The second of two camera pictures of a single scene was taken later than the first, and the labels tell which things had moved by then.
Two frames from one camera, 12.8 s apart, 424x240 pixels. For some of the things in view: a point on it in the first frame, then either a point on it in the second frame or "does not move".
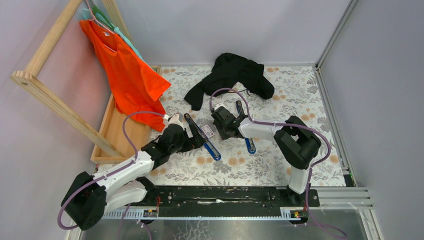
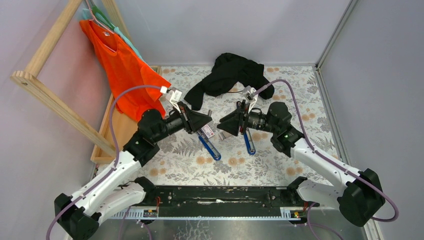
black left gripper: x=197 y=141 -> x=191 y=120
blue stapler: x=249 y=141 does not move
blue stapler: x=209 y=144 does not move
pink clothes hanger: x=94 y=19 does not move
